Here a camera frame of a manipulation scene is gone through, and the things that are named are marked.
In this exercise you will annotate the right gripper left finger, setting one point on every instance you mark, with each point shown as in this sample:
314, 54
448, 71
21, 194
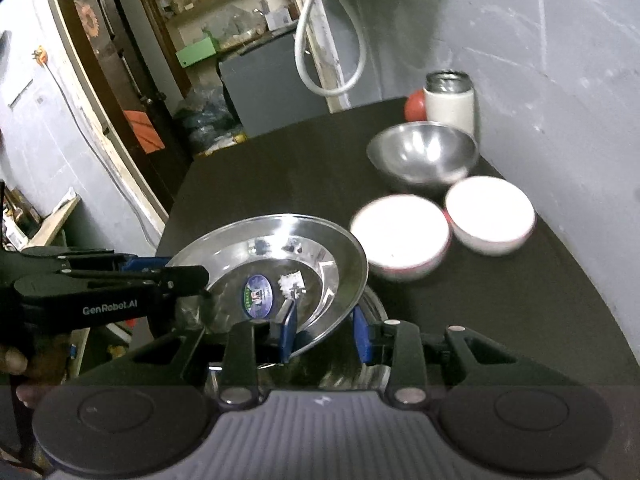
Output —
270, 340

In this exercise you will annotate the steel plate with sticker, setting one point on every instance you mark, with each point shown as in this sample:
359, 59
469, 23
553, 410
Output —
303, 273

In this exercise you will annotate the deep steel bowl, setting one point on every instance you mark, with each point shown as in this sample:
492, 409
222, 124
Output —
423, 157

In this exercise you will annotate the orange crate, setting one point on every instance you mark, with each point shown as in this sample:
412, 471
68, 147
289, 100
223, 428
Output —
144, 131

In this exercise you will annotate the operator hand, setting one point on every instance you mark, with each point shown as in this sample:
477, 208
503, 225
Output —
37, 376

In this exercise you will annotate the white steel thermos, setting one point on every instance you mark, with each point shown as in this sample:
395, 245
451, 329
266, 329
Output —
449, 98

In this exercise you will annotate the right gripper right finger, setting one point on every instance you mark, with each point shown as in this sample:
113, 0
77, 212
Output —
397, 345

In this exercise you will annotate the steel plate under gripper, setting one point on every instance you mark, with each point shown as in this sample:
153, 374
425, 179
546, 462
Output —
334, 364

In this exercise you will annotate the red ball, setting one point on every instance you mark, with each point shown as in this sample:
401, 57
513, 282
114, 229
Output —
414, 109

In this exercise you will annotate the wooden side shelf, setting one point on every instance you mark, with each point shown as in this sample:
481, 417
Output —
23, 227

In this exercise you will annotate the white bowl red rim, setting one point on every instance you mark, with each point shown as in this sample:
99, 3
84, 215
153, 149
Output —
405, 237
489, 215

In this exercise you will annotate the green box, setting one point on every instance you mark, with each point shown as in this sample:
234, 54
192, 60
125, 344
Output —
198, 51

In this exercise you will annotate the wooden shelf unit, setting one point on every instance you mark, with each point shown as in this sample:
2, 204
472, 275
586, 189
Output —
233, 23

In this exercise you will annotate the dark grey cabinet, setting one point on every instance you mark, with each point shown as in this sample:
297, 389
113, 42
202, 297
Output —
265, 89

